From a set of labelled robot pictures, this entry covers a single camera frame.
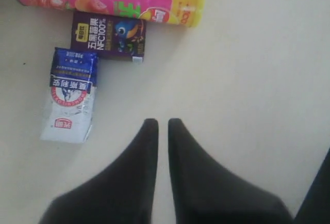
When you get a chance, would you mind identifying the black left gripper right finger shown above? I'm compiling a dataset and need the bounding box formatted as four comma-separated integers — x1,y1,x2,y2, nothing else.
168,118,293,223

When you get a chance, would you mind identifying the purple juice carton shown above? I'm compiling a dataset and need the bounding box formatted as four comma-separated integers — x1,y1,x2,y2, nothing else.
71,11,146,63

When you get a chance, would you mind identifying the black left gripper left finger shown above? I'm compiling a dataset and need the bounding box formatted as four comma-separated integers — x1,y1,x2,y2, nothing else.
39,119,159,223

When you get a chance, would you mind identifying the blue white milk carton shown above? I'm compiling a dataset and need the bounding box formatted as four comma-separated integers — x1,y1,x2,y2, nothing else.
40,47,98,143

